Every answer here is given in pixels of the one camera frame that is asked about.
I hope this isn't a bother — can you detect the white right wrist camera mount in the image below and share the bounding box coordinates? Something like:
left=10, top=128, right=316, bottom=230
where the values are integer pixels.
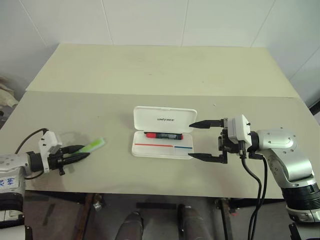
left=226, top=114, right=252, bottom=148

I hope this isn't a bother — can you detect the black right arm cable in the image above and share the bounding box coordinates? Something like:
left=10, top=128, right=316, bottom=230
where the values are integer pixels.
left=250, top=151, right=269, bottom=240
left=239, top=147, right=263, bottom=240

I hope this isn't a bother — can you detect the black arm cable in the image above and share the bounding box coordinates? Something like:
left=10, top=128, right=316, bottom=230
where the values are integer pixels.
left=14, top=128, right=49, bottom=155
left=250, top=151, right=269, bottom=240
left=239, top=147, right=263, bottom=240

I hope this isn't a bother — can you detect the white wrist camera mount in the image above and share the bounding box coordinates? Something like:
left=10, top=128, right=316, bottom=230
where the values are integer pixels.
left=226, top=114, right=252, bottom=148
left=38, top=129, right=63, bottom=174

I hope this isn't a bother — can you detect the dark rounded shape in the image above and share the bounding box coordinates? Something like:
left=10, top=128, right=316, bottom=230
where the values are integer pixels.
left=116, top=211, right=145, bottom=240

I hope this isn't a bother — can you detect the black table leg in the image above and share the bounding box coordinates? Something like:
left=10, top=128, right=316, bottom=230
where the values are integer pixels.
left=218, top=198, right=234, bottom=240

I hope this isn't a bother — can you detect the red and black marker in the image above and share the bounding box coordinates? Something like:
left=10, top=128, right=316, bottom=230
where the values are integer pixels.
left=143, top=131, right=186, bottom=141

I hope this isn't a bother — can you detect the rusty brown table leg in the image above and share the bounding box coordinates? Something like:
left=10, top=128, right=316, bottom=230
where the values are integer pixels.
left=73, top=193, right=97, bottom=240

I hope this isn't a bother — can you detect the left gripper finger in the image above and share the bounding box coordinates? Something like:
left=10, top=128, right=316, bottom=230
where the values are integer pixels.
left=60, top=144, right=86, bottom=154
left=62, top=152, right=91, bottom=165

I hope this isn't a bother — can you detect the green marker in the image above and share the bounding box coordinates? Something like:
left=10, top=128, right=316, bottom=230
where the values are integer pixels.
left=79, top=137, right=107, bottom=153

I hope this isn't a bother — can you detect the white plastic pencil case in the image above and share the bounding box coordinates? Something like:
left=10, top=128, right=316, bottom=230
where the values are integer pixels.
left=131, top=105, right=198, bottom=160

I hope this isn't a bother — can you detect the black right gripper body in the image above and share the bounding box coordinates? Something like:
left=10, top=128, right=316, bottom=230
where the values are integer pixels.
left=217, top=117, right=251, bottom=160

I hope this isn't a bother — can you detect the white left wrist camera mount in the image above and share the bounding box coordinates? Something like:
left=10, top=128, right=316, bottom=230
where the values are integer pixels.
left=38, top=129, right=63, bottom=174

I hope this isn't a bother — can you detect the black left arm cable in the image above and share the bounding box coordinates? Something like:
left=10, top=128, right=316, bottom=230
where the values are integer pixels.
left=14, top=128, right=49, bottom=155

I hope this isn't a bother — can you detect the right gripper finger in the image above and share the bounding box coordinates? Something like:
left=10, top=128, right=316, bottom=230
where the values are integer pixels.
left=188, top=118, right=225, bottom=130
left=187, top=149, right=228, bottom=165

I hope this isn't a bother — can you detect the crumpled beige cloth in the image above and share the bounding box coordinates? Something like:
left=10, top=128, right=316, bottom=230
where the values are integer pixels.
left=0, top=75, right=20, bottom=109

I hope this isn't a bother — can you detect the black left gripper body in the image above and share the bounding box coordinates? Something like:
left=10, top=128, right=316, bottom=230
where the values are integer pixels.
left=48, top=147, right=67, bottom=176

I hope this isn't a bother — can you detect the white label blue handwriting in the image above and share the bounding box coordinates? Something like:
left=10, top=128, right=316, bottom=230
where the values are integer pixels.
left=0, top=174, right=19, bottom=194

